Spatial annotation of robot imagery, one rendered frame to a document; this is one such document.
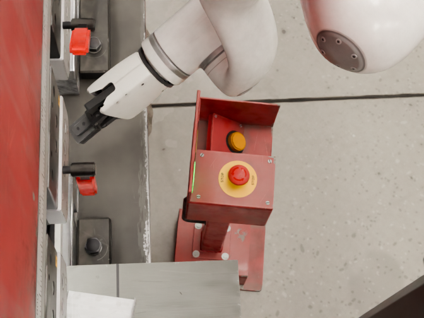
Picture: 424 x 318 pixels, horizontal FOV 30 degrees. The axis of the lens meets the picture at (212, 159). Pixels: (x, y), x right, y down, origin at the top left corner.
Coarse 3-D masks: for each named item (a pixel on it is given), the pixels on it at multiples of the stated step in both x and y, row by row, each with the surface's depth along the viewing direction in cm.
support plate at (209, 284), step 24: (120, 264) 118; (144, 264) 118; (168, 264) 118; (192, 264) 118; (216, 264) 119; (72, 288) 116; (96, 288) 116; (120, 288) 117; (144, 288) 117; (168, 288) 117; (192, 288) 117; (216, 288) 117; (144, 312) 116; (168, 312) 116; (192, 312) 116; (216, 312) 116; (240, 312) 116
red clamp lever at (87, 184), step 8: (64, 168) 97; (72, 168) 96; (80, 168) 96; (88, 168) 96; (72, 176) 97; (80, 176) 97; (88, 176) 97; (80, 184) 100; (88, 184) 100; (96, 184) 103; (80, 192) 104; (88, 192) 103; (96, 192) 104
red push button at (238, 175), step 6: (234, 168) 145; (240, 168) 145; (246, 168) 145; (228, 174) 144; (234, 174) 144; (240, 174) 144; (246, 174) 144; (234, 180) 144; (240, 180) 144; (246, 180) 144
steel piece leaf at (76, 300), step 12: (72, 300) 115; (84, 300) 115; (96, 300) 116; (108, 300) 116; (120, 300) 116; (132, 300) 116; (72, 312) 115; (84, 312) 115; (96, 312) 115; (108, 312) 115; (120, 312) 115; (132, 312) 113
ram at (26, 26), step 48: (0, 0) 61; (48, 0) 91; (0, 48) 61; (48, 48) 90; (0, 96) 60; (48, 96) 89; (0, 144) 60; (0, 192) 59; (0, 240) 59; (0, 288) 58
